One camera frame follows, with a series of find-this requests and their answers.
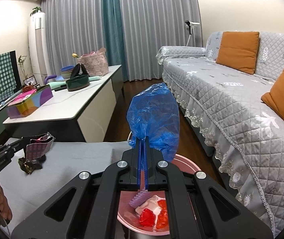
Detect white coffee table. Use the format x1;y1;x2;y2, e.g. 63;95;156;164
3;65;124;142

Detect teal curtain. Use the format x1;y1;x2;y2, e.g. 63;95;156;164
102;0;128;81

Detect large red plastic bag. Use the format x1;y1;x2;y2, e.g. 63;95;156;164
155;200;168;229

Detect blue plastic bag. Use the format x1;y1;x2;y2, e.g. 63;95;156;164
126;83;180;162

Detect white standing air conditioner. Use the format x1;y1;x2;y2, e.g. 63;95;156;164
28;11;51;86

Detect dark green round tin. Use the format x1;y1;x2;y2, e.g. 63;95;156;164
66;74;90;92

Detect grey table mat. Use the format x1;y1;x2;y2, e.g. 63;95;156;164
0;141;131;234

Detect grey quilted sofa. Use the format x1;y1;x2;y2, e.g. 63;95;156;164
156;32;284;238

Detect pink trash bin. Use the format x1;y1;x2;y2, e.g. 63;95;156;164
116;153;199;236

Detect small photo frame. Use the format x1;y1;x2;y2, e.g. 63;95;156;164
23;75;38;86

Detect bamboo plant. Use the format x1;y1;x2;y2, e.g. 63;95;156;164
17;55;29;79

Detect maroon patterned wrapper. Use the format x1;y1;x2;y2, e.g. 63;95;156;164
25;132;55;161

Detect grey curtain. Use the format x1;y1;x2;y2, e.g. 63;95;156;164
41;0;200;81

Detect cream paper bag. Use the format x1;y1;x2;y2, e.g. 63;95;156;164
135;195;165;216

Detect pink lace basket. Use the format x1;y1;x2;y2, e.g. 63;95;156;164
78;48;109;76

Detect black gold patterned wrapper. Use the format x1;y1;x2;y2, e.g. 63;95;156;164
18;155;47;175

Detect stacked coloured bowls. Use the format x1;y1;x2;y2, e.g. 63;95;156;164
55;65;74;81

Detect small red plastic bag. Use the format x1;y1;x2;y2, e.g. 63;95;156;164
139;208;156;227

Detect colourful gift box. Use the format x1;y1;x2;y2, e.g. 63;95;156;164
6;85;53;119

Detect black hat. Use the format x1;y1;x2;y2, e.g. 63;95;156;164
70;63;89;79

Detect orange cushion far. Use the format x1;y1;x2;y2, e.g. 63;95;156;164
216;31;259;75

